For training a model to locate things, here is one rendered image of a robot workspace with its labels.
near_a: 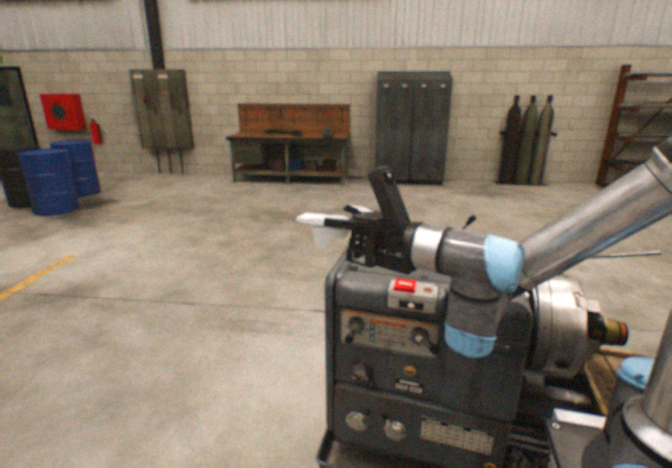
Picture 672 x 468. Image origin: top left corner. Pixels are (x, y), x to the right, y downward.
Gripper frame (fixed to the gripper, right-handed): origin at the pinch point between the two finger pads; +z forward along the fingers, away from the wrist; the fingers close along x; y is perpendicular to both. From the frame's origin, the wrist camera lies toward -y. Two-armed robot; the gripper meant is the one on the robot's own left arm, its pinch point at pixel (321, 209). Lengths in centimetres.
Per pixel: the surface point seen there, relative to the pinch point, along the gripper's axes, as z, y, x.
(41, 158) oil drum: 595, 55, 152
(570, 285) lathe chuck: -40, 25, 74
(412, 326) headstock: -4, 40, 43
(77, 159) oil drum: 663, 65, 224
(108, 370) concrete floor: 203, 152, 51
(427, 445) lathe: -12, 81, 50
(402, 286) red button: -1.8, 26.4, 38.3
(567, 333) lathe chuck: -42, 36, 64
